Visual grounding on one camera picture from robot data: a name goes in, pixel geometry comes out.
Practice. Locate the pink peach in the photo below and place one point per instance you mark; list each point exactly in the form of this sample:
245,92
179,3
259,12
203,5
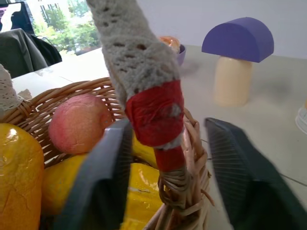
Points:
76,124

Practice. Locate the grey cloth-covered chair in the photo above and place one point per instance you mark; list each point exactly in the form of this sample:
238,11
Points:
21,52

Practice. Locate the purple bowl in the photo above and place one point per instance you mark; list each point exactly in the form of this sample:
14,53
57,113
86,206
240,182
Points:
181,55

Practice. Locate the purple-capped toy mushroom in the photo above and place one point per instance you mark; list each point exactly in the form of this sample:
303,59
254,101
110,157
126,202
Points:
237,48

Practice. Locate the yellow lemon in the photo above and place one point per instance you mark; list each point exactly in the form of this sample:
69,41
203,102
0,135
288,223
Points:
60,184

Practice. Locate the dark monitor screen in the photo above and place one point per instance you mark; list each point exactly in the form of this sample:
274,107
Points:
16,16

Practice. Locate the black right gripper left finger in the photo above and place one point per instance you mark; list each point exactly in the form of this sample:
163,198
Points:
96,191

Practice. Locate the orange fruit in bowl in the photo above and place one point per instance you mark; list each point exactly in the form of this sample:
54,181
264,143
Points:
170,41

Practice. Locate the glossy yellow banana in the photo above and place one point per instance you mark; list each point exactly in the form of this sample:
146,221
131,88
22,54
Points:
144,191

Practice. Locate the orange-yellow fruit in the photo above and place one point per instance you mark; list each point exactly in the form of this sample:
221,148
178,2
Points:
19,172

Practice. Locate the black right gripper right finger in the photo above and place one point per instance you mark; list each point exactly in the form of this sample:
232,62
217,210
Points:
251,191

